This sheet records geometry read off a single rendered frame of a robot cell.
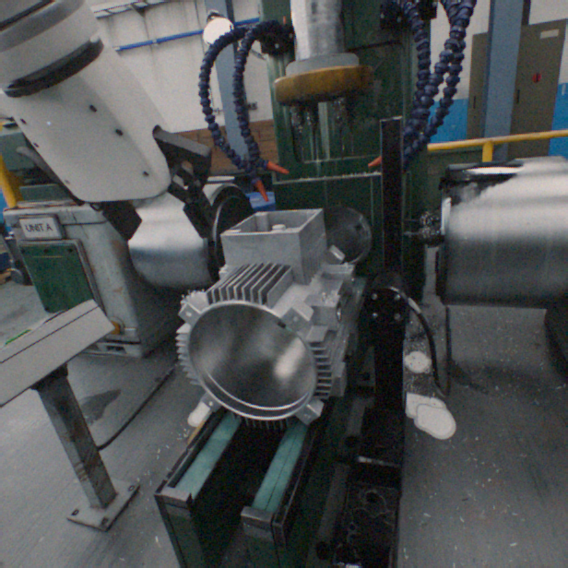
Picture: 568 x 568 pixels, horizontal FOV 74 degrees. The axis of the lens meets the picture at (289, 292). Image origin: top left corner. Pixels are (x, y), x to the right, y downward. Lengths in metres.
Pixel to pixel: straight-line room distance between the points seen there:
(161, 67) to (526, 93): 4.96
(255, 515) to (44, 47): 0.39
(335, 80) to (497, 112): 5.03
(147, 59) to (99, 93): 6.51
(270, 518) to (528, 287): 0.49
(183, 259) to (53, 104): 0.50
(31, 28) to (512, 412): 0.72
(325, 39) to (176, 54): 5.90
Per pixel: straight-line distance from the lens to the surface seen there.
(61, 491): 0.72
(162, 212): 0.82
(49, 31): 0.30
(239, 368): 0.53
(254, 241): 0.45
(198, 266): 0.76
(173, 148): 0.32
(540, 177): 0.68
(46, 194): 1.05
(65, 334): 0.52
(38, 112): 0.34
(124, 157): 0.32
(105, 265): 0.90
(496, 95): 5.67
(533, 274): 0.66
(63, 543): 0.65
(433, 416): 0.68
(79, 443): 0.58
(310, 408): 0.44
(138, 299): 0.93
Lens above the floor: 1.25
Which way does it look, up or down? 23 degrees down
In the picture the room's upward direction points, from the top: 7 degrees counter-clockwise
